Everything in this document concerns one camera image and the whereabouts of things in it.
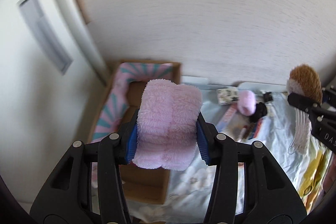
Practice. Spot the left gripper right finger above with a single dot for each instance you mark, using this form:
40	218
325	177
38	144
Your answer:
219	150

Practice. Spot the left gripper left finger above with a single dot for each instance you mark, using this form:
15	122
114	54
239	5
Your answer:
114	150

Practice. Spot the long pink cosmetic box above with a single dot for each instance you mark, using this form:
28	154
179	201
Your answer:
226	118

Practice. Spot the brown white plush toy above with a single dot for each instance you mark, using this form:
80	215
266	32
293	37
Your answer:
304	91

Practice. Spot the pink fluffy cuff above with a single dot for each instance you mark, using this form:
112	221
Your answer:
246	103

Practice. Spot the black hair scrunchie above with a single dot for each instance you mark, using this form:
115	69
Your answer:
260	111

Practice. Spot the pink fluffy towel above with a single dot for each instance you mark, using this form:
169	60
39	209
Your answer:
166	125

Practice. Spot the patterned white small box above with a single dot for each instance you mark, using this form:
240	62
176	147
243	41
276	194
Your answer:
227	96

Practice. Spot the floral grey table cloth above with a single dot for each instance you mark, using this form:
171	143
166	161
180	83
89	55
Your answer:
264	194

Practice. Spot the black binder clip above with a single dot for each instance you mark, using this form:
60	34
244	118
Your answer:
267	97

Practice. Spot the grey recessed door handle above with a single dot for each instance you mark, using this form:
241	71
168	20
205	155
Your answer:
40	27

